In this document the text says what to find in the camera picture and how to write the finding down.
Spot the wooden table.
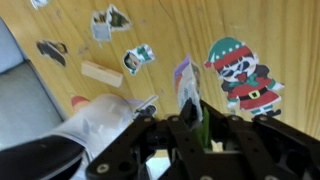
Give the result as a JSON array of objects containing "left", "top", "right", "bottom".
[{"left": 0, "top": 0, "right": 320, "bottom": 138}]

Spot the small wooden block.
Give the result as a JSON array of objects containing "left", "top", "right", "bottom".
[{"left": 81, "top": 61, "right": 123, "bottom": 88}]

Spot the grey sofa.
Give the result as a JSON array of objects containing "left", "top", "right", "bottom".
[{"left": 0, "top": 19, "right": 63, "bottom": 150}]

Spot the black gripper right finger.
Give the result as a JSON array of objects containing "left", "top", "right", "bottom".
[{"left": 200, "top": 100, "right": 320, "bottom": 180}]

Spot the elf santa sticker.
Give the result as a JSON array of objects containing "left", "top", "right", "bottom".
[{"left": 204, "top": 37, "right": 284, "bottom": 116}]

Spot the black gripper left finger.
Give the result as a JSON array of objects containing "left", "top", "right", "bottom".
[{"left": 85, "top": 117, "right": 170, "bottom": 180}]

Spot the pouch with green screw top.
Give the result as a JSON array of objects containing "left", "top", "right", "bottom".
[{"left": 173, "top": 55, "right": 212, "bottom": 151}]

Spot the clear plastic measuring cup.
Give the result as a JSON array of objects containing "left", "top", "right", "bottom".
[{"left": 49, "top": 93, "right": 159, "bottom": 180}]

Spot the dark brown sticker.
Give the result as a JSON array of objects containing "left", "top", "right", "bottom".
[{"left": 36, "top": 40, "right": 68, "bottom": 67}]

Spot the house and tree sticker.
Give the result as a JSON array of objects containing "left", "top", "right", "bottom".
[{"left": 91, "top": 4, "right": 132, "bottom": 42}]

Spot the green hat elf sticker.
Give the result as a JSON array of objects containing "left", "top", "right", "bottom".
[{"left": 123, "top": 44, "right": 156, "bottom": 75}]

